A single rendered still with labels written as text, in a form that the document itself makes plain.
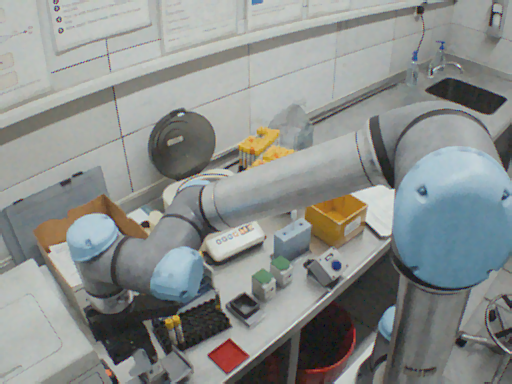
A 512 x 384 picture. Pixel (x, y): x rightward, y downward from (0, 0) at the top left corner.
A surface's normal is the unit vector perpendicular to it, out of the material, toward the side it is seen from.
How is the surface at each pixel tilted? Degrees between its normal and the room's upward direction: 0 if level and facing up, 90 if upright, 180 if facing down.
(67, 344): 0
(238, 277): 0
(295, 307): 0
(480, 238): 82
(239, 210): 86
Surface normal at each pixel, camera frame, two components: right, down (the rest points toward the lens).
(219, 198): -0.52, -0.15
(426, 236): -0.26, 0.44
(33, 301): 0.00, -0.81
